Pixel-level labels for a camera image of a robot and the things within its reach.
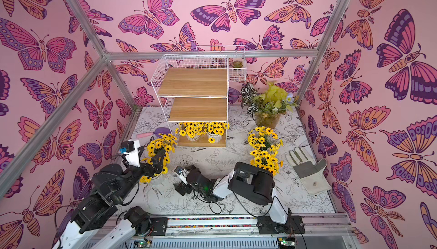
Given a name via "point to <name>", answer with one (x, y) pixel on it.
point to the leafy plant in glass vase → (266, 104)
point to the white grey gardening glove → (314, 175)
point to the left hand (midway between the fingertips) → (155, 147)
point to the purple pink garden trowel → (156, 132)
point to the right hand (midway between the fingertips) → (181, 173)
